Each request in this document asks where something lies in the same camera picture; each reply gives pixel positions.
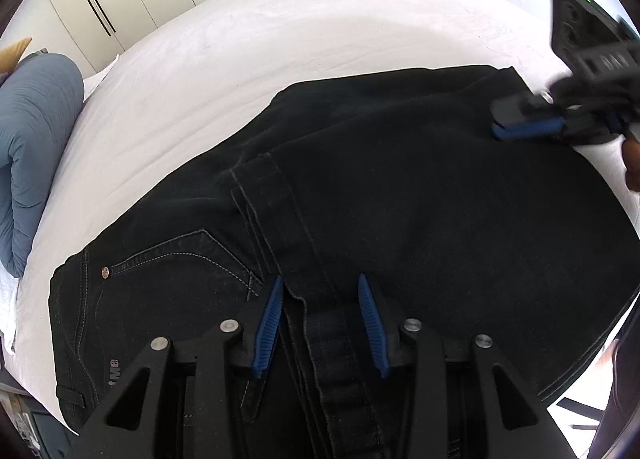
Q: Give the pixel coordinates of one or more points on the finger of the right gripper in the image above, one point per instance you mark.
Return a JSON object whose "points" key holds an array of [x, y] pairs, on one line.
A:
{"points": [[522, 117]]}

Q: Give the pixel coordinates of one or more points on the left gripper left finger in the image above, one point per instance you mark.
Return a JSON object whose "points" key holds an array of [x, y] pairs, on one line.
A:
{"points": [[257, 324]]}

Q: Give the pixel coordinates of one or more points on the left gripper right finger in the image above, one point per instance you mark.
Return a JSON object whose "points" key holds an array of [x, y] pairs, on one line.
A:
{"points": [[391, 333]]}

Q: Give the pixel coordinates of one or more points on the black denim pants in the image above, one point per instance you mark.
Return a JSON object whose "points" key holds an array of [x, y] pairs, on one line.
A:
{"points": [[185, 398]]}

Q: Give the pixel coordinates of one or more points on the white bed mattress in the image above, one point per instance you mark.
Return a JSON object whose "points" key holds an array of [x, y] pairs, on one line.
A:
{"points": [[250, 64]]}

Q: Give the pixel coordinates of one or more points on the white folded sheet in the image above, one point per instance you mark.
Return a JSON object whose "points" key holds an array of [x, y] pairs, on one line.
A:
{"points": [[92, 83]]}

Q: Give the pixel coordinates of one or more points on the rolled blue duvet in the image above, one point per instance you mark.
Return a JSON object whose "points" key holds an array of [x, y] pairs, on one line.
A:
{"points": [[40, 103]]}

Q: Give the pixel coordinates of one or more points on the mustard yellow pillow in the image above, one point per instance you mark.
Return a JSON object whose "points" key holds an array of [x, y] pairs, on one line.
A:
{"points": [[11, 55]]}

